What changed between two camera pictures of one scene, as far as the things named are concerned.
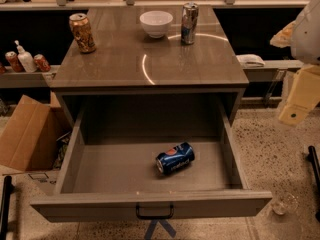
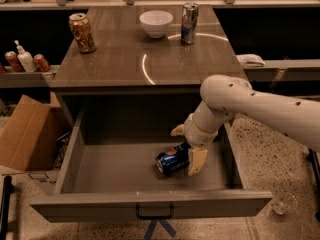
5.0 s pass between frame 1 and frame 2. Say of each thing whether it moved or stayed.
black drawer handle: stayed
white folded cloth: stayed
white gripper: moved
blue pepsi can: stayed
